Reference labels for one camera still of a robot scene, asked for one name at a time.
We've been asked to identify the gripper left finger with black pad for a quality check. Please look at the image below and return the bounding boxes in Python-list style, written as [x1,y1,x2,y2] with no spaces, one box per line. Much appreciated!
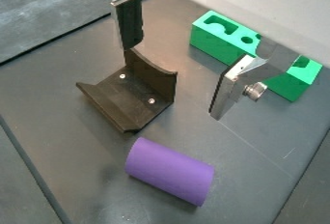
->
[110,0,142,49]

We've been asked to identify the green shape sorter base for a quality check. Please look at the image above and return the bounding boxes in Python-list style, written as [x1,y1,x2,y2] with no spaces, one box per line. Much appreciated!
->
[189,11,321,101]

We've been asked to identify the black curved cradle stand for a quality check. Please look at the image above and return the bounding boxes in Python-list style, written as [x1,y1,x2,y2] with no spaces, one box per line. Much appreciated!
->
[76,48,177,132]

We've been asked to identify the purple cylinder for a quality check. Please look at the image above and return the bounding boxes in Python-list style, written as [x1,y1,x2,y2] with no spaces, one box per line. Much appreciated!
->
[125,137,213,207]

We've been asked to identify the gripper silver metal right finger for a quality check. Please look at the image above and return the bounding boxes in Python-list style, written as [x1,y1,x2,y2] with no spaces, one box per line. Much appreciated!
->
[208,38,299,120]

